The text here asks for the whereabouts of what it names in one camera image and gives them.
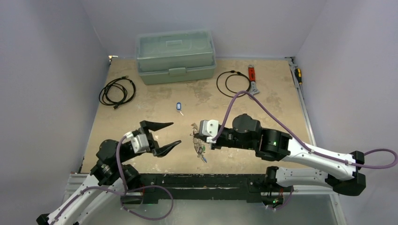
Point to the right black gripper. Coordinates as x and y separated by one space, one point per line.
198 136

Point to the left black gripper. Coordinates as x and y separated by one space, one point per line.
154 147

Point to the metal keyring with keys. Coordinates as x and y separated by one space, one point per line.
197 143

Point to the key with blue tag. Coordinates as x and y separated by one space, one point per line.
179 108

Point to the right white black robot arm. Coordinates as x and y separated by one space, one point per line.
322 167

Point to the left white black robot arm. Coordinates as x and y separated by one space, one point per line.
111 177

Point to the green plastic toolbox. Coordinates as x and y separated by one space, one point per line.
175 56

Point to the yellow black screwdriver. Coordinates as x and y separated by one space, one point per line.
298 75

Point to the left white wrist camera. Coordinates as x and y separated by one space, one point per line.
140 143

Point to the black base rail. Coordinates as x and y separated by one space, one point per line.
205 186

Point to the red handled adjustable wrench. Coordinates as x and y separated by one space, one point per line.
252 78

